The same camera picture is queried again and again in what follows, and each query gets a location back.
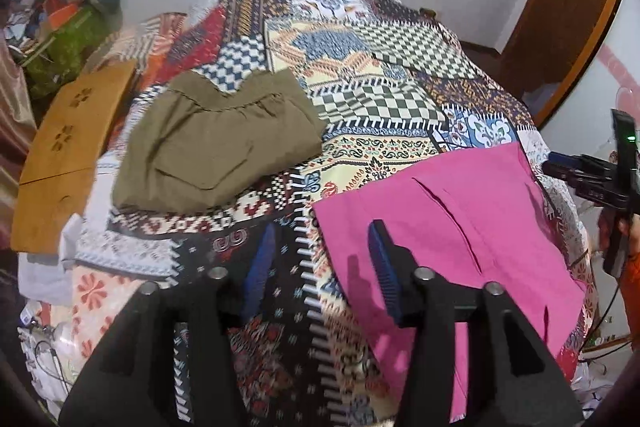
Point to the person's right hand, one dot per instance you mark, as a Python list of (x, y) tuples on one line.
[(632, 247)]

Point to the olive green pants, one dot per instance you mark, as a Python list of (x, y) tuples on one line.
[(210, 147)]

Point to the pile of colourful clutter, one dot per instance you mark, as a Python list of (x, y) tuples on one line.
[(35, 2)]

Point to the wooden lap table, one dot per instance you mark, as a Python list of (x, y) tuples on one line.
[(65, 147)]

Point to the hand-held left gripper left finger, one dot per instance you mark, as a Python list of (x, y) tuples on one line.
[(260, 267)]

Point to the white folded cloth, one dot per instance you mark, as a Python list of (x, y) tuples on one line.
[(47, 267)]

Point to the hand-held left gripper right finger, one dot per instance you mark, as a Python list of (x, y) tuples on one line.
[(382, 267)]

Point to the dark wooden bed post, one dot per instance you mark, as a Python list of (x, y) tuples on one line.
[(426, 13)]

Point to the brown striped curtain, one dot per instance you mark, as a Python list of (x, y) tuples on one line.
[(12, 117)]

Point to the pink pants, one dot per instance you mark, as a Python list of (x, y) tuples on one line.
[(450, 217)]

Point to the patchwork printed blanket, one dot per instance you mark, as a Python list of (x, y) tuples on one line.
[(360, 72)]

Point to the striped orange cloth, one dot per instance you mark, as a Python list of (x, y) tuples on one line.
[(150, 42)]

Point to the green fabric bag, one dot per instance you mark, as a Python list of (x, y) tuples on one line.
[(60, 52)]

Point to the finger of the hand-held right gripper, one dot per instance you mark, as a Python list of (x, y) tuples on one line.
[(562, 158), (560, 172)]

